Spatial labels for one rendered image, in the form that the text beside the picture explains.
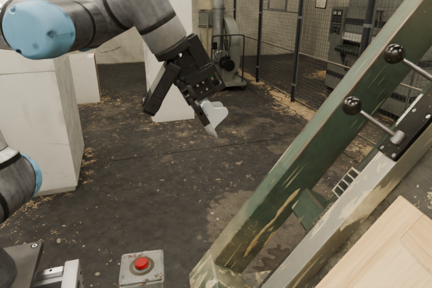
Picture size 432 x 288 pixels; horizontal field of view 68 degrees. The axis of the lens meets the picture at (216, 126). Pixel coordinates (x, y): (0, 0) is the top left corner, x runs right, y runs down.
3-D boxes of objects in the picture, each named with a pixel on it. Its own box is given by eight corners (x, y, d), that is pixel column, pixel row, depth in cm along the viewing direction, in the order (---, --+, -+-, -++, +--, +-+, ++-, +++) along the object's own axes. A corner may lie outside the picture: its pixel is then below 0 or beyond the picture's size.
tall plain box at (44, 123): (28, 156, 348) (-16, -21, 282) (87, 149, 364) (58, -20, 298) (4, 204, 269) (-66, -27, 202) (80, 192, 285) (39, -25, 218)
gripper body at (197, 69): (228, 90, 62) (198, 34, 56) (189, 113, 61) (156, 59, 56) (217, 80, 69) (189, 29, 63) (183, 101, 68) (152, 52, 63)
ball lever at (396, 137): (393, 148, 63) (336, 107, 65) (407, 132, 62) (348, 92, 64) (399, 150, 60) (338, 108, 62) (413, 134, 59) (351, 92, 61)
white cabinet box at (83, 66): (65, 97, 548) (57, 54, 521) (101, 94, 564) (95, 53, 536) (62, 105, 508) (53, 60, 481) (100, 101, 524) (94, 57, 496)
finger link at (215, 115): (239, 130, 66) (219, 94, 62) (215, 144, 66) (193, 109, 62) (234, 124, 69) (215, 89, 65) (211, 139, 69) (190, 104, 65)
